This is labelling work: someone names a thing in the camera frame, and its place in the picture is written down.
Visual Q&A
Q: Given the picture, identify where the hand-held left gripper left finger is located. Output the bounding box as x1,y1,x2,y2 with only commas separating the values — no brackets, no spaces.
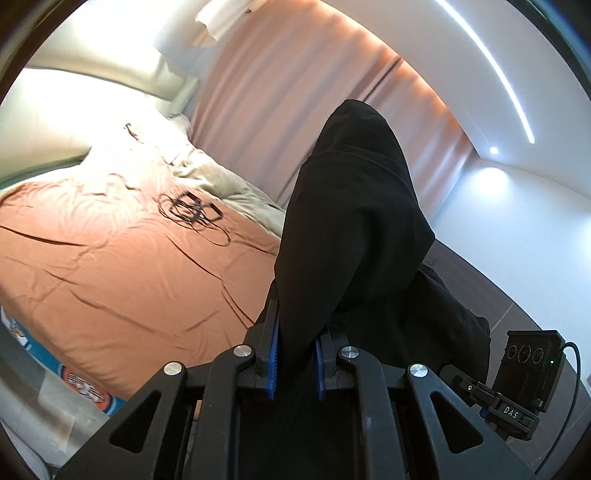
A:
55,298,282,480

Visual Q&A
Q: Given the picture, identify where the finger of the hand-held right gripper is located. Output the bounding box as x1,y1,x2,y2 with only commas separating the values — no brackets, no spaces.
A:
442,364,498,409

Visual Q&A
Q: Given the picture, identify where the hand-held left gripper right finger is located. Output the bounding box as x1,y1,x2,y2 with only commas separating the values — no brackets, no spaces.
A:
314,325,540,480

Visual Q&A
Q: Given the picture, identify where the black shirt with yellow stripes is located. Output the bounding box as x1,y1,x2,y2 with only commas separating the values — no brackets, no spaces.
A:
240,99,491,480

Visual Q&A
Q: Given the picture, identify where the dark grey cabinet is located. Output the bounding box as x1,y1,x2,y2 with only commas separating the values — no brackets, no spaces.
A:
422,237,591,467

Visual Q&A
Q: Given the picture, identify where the orange-brown blanket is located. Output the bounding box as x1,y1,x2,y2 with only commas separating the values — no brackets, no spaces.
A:
0,173,282,402

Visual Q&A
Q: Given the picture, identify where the beige duvet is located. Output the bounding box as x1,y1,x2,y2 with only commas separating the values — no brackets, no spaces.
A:
168,113,287,238

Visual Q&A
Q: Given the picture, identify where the printed bed sheet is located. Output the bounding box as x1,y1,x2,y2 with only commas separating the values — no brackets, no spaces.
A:
0,302,125,418

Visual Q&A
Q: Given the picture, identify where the pink curtain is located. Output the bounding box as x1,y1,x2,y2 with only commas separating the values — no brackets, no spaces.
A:
189,0,476,217

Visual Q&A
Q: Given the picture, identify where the pale green headboard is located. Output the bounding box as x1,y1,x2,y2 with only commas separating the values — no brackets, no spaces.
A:
18,48,200,116

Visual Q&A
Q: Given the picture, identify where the ceiling light strip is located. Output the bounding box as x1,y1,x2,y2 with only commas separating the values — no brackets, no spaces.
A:
435,0,537,145

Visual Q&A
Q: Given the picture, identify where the white bedding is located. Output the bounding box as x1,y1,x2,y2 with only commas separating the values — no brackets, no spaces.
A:
0,67,195,197

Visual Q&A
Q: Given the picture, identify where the white hanging cloth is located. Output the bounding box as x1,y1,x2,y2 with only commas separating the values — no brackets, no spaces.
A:
194,0,254,48

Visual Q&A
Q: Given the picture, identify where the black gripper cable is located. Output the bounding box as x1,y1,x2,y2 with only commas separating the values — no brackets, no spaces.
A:
538,342,583,476

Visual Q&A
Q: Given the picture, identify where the thin black cable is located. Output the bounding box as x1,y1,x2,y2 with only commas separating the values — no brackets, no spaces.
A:
158,191,232,247

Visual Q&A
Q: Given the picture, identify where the black plastic frame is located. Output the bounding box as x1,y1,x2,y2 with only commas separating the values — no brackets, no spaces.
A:
173,193,204,217
194,200,225,227

